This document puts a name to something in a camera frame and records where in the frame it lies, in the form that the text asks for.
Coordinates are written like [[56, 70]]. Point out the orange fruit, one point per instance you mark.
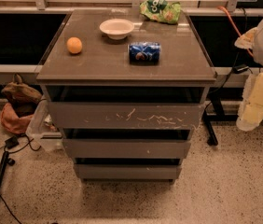
[[74, 45]]

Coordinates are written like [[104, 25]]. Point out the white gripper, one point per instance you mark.
[[252, 95]]

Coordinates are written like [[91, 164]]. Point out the grey drawer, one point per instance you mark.
[[137, 149], [75, 115], [92, 171]]

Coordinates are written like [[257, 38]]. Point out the green chip bag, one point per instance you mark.
[[161, 11]]

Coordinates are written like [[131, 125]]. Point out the black power adapter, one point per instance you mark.
[[11, 142]]

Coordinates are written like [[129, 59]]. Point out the grey drawer cabinet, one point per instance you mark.
[[103, 73]]

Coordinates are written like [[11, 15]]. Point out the grey top drawer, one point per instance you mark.
[[75, 115]]

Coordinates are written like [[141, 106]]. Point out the blue pepsi can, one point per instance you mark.
[[144, 51]]

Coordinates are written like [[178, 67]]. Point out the black power brick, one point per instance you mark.
[[240, 68]]

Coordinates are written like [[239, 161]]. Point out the clear plastic bin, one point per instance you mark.
[[42, 130]]

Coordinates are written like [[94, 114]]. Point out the grey bottom drawer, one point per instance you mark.
[[92, 171]]

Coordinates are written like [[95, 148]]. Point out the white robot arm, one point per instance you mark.
[[258, 49]]

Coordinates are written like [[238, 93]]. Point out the white bowl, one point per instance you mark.
[[117, 29]]

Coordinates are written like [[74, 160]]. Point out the orange cloth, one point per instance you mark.
[[12, 122]]

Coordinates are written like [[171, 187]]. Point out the black table frame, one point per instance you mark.
[[214, 110]]

